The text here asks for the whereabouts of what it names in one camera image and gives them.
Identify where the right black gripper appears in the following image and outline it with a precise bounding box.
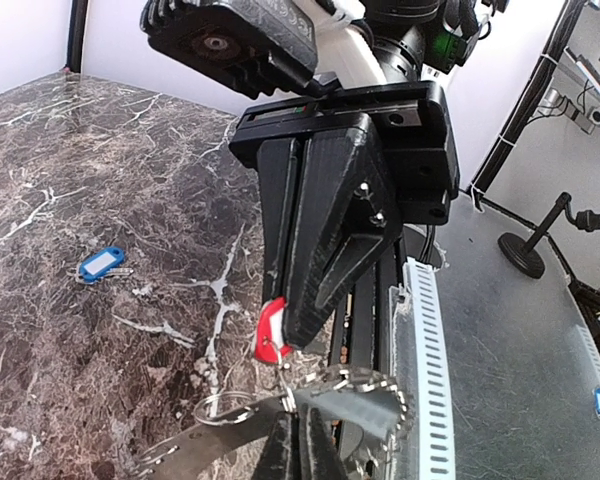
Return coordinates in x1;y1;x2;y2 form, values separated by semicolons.
230;1;460;348

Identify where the blue key tag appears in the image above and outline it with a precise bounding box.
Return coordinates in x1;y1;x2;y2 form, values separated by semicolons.
67;246;134;285

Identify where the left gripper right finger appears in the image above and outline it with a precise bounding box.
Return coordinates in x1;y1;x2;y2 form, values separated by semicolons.
302;405;347;480

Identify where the black front rail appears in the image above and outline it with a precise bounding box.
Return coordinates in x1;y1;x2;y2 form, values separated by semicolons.
327;234;406;480

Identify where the large silver split ring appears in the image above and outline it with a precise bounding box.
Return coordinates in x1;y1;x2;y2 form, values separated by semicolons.
193;391;256;427

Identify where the grey crescent key organizer plate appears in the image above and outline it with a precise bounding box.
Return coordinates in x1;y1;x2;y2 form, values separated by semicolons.
132;365;410;479

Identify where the grey slotted cable duct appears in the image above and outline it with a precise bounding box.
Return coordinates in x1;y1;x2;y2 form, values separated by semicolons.
389;257;456;479

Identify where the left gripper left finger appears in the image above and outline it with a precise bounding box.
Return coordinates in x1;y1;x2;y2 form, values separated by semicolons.
252;411;301;480

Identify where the left black frame post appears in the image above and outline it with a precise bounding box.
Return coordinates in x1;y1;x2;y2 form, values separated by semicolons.
65;0;89;73

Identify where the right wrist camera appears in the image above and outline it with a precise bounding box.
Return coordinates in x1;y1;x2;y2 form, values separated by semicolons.
140;0;341;99

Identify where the red key tag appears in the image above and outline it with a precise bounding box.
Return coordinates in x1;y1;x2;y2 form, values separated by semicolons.
252;297;293;364

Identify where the black round-base stand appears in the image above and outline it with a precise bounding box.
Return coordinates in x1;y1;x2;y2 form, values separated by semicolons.
497;192;600;280

